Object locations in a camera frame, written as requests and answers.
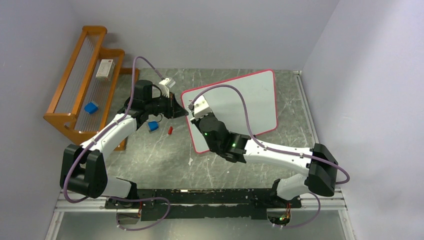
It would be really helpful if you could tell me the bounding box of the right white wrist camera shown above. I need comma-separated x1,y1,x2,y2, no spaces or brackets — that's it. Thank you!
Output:
188,95,213,119

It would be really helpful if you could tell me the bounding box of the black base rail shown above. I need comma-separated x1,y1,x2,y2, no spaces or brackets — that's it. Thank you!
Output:
104,188,302,221

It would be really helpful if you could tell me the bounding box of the blue eraser on shelf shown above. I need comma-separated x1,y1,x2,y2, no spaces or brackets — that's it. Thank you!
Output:
84,101,99,115

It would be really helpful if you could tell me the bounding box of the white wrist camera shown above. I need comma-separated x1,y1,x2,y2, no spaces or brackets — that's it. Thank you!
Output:
188,95,213,119
158,78,176,98

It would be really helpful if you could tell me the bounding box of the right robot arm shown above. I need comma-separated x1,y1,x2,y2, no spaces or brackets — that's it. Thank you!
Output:
190,113,338,207

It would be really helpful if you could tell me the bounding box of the blue eraser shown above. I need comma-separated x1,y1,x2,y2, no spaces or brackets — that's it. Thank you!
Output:
147,121,159,133
84,101,99,115

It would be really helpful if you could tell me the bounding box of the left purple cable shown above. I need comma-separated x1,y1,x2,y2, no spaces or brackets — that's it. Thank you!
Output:
62,55,171,232

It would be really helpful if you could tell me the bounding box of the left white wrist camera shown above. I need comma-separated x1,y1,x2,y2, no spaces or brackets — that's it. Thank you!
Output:
158,78,176,98

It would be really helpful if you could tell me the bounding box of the orange wooden shelf rack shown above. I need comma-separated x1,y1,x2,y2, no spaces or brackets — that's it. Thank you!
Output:
43,25,132,145

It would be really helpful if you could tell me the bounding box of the white red cardboard box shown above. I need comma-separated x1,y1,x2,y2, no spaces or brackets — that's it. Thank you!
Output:
95,59,115,81

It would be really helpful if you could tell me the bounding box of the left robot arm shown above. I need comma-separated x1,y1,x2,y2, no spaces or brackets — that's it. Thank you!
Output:
59,78,188,208

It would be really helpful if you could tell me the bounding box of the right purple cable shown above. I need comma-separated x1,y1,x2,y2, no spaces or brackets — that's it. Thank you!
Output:
188,84,351,230

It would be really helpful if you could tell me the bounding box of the purple cable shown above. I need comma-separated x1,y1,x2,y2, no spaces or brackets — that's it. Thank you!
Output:
188,84,351,230
62,55,171,232

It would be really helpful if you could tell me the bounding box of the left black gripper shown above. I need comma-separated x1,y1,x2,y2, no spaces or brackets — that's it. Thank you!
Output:
145,91,188,119

